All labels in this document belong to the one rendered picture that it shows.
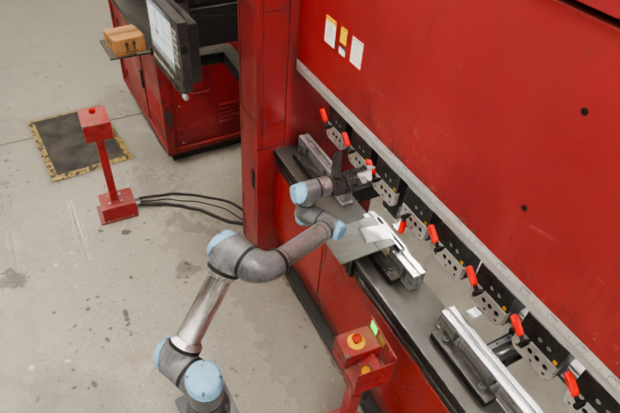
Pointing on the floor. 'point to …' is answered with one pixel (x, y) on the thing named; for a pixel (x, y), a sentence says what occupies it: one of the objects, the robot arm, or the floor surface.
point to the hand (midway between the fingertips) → (370, 167)
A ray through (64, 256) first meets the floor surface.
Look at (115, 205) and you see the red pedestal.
